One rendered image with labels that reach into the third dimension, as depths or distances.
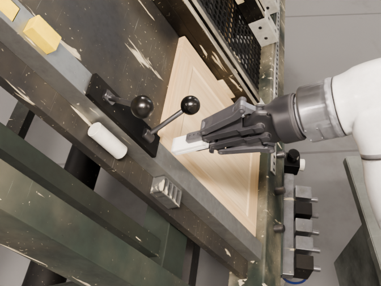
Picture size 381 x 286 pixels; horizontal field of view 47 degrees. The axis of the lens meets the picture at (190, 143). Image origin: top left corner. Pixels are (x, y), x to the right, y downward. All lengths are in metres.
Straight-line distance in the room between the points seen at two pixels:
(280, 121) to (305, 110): 0.04
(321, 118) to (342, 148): 2.04
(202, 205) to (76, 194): 0.31
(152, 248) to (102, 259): 0.29
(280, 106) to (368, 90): 0.13
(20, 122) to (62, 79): 1.85
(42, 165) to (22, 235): 0.16
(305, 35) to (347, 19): 0.38
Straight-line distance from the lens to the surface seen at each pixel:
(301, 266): 1.44
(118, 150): 0.82
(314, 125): 0.66
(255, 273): 1.27
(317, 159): 2.60
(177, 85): 1.08
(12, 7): 0.73
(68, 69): 0.76
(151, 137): 0.85
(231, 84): 1.30
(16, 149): 0.76
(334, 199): 2.49
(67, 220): 0.67
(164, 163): 0.91
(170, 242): 1.03
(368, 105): 0.63
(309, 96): 0.66
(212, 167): 1.14
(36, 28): 0.71
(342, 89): 0.65
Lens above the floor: 2.08
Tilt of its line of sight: 54 degrees down
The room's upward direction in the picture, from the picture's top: straight up
